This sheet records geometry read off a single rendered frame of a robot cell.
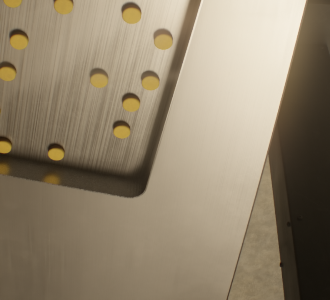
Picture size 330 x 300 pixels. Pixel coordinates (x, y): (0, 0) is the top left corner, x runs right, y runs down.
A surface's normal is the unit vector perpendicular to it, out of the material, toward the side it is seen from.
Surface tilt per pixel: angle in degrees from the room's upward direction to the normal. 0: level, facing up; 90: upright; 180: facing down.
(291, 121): 90
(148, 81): 0
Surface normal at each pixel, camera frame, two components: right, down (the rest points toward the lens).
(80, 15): -0.03, 0.65
